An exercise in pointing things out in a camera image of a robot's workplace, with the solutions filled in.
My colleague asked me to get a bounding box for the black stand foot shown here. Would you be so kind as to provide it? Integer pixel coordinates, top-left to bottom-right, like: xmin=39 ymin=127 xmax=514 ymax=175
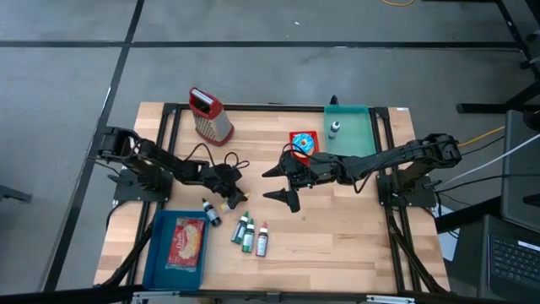
xmin=0 ymin=183 xmax=34 ymax=204

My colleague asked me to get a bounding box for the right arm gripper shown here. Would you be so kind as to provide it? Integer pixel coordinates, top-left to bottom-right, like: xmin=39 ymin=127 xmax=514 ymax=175
xmin=262 ymin=151 xmax=338 ymax=214

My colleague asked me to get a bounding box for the teal plastic bin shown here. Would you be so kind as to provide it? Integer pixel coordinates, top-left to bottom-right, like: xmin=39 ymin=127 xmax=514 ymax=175
xmin=323 ymin=104 xmax=378 ymax=159

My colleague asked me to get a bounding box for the dark computer case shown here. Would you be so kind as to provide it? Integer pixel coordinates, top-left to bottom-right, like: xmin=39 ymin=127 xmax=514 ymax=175
xmin=500 ymin=109 xmax=540 ymax=233

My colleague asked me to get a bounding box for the yellow food colouring bottle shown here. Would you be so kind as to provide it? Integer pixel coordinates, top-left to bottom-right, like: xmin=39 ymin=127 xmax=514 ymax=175
xmin=219 ymin=193 xmax=251 ymax=214

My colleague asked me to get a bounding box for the white cable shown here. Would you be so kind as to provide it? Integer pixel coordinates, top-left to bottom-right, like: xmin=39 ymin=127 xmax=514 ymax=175
xmin=437 ymin=133 xmax=540 ymax=191

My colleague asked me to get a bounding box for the blue frosted toy donut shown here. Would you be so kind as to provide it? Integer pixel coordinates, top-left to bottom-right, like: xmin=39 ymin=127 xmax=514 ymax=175
xmin=291 ymin=132 xmax=316 ymax=157

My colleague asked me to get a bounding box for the red plastic basket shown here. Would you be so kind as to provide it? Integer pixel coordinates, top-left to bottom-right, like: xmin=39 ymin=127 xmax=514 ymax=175
xmin=289 ymin=130 xmax=321 ymax=166

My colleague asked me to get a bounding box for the silver aluminium extrusion bar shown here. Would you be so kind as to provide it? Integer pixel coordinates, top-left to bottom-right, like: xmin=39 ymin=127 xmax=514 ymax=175
xmin=364 ymin=294 xmax=417 ymax=304
xmin=131 ymin=290 xmax=170 ymax=304

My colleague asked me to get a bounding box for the green food colouring bottle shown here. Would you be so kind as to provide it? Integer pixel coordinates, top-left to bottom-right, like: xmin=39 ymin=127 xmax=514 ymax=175
xmin=240 ymin=217 xmax=257 ymax=255
xmin=229 ymin=210 xmax=251 ymax=246

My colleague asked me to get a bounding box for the black food colouring bottle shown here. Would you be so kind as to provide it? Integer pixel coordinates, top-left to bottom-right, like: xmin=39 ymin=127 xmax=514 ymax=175
xmin=201 ymin=198 xmax=224 ymax=228

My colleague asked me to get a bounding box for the yellow cable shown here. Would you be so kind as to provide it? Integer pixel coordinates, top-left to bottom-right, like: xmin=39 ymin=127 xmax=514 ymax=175
xmin=456 ymin=125 xmax=506 ymax=148

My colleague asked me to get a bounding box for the red snack package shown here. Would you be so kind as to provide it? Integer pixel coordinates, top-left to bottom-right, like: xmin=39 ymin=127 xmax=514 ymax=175
xmin=165 ymin=216 xmax=207 ymax=273

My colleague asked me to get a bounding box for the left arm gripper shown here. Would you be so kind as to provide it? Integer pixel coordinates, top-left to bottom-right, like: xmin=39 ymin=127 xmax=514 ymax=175
xmin=204 ymin=163 xmax=250 ymax=211

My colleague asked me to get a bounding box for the black aluminium table frame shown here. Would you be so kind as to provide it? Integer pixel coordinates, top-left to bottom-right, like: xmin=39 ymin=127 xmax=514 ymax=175
xmin=94 ymin=102 xmax=451 ymax=304

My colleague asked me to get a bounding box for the red food colouring bottle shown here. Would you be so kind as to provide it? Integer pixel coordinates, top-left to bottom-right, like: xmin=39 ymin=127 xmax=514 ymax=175
xmin=254 ymin=221 xmax=270 ymax=258

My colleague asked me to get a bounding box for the metal box grater red handle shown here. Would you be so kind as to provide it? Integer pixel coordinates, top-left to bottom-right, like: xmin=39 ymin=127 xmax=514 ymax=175
xmin=188 ymin=87 xmax=235 ymax=147

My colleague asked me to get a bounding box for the blue plastic bin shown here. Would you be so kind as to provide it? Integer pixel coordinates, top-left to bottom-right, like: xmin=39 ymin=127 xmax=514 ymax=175
xmin=142 ymin=209 xmax=211 ymax=292

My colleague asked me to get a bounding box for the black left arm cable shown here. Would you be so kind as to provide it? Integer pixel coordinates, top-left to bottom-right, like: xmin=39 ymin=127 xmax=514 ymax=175
xmin=184 ymin=142 xmax=251 ymax=172

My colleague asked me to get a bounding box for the black laptop keyboard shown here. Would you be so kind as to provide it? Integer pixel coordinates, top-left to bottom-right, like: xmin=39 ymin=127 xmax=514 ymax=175
xmin=478 ymin=214 xmax=540 ymax=304

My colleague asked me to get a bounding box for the black desk leg frame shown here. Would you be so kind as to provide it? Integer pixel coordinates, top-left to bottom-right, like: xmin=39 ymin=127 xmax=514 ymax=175
xmin=456 ymin=0 xmax=540 ymax=115

